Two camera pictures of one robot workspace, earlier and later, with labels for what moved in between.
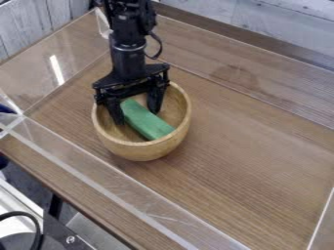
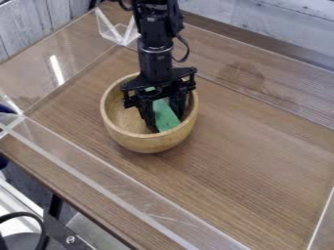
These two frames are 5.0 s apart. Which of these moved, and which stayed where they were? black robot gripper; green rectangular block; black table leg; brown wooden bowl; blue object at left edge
Moved: green rectangular block; black robot gripper; brown wooden bowl
Stayed: blue object at left edge; black table leg
